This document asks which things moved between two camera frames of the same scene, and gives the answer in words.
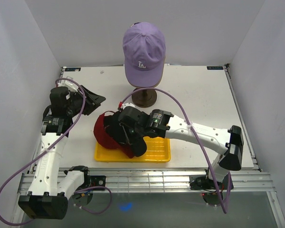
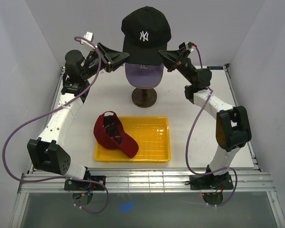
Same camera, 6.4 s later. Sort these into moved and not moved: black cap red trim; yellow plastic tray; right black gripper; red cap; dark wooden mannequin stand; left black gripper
Moved: right black gripper; black cap red trim; left black gripper
Not moved: yellow plastic tray; red cap; dark wooden mannequin stand
